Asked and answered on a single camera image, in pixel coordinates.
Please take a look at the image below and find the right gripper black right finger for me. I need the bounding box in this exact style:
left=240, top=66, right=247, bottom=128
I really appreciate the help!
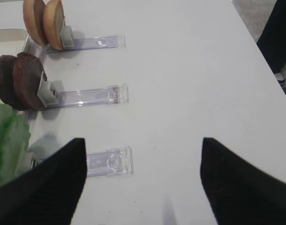
left=200, top=137, right=286, bottom=225

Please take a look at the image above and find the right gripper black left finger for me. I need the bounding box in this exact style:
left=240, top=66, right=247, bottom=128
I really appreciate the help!
left=0, top=138, right=87, bottom=225

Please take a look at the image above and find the green lettuce leaf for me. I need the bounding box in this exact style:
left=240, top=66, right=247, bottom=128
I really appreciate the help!
left=0, top=103, right=31, bottom=186

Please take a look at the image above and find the clear rack lettuce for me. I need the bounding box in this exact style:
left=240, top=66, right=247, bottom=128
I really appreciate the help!
left=30, top=146, right=134, bottom=178

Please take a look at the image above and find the brown meat patty inner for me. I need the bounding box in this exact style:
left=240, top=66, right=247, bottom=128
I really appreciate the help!
left=0, top=55, right=21, bottom=110

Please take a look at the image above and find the brown meat patty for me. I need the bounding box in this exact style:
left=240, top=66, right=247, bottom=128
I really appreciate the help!
left=13, top=52, right=47, bottom=111
left=0, top=55, right=21, bottom=110

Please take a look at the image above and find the brown meat patty outer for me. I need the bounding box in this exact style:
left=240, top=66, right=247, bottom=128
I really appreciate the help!
left=13, top=52, right=47, bottom=111

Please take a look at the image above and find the clear rack patty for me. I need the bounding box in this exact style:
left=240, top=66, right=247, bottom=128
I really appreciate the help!
left=37, top=78, right=129, bottom=109

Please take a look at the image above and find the clear rack bun right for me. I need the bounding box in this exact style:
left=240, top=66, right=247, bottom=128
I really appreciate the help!
left=43, top=26, right=126, bottom=53

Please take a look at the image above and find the person in dark clothes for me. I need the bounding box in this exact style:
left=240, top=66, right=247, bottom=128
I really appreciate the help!
left=257, top=0, right=286, bottom=86

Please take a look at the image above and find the white metal tray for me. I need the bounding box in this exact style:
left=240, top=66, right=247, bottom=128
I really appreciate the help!
left=0, top=28, right=29, bottom=50

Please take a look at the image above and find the bun slice far right outer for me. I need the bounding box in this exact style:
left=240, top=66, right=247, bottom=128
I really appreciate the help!
left=43, top=0, right=65, bottom=50

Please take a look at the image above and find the bun slice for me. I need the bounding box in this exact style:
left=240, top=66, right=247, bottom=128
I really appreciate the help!
left=23, top=0, right=49, bottom=46
left=43, top=0, right=65, bottom=50

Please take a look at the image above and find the bun slice far right inner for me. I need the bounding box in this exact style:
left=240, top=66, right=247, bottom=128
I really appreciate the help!
left=23, top=0, right=49, bottom=46

